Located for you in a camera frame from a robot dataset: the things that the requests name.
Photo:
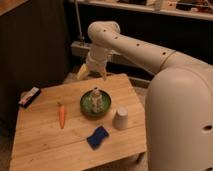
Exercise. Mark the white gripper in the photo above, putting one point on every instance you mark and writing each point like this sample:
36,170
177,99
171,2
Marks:
96,60

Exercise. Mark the orange carrot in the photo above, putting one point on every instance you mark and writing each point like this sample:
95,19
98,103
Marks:
61,115

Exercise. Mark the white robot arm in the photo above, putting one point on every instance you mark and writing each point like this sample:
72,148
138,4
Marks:
179,100

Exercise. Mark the green ceramic bowl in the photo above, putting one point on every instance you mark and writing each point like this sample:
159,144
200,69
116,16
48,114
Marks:
86,104

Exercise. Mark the white patterned bottle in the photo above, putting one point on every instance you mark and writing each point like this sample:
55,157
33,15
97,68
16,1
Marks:
96,99

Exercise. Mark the wooden table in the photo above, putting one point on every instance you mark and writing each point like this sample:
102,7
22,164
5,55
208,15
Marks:
41,145

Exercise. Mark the white paper cup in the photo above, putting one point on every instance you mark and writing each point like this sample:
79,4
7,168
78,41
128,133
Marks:
120,119

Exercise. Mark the blue sponge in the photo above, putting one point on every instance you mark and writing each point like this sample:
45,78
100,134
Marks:
96,138

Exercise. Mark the metal vertical pole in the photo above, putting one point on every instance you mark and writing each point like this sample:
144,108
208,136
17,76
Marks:
81,37

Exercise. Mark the wooden shelf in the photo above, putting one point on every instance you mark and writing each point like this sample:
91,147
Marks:
163,7

